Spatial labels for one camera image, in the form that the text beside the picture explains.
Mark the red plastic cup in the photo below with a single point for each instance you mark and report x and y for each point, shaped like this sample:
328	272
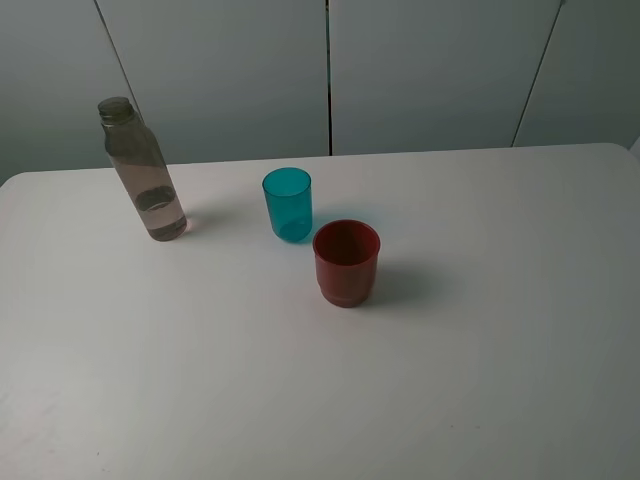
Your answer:
346	255

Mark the teal translucent plastic cup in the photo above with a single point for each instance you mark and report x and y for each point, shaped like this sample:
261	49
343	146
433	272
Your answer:
288	199

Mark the clear plastic water bottle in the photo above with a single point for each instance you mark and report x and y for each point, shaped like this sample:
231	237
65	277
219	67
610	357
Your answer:
137	158

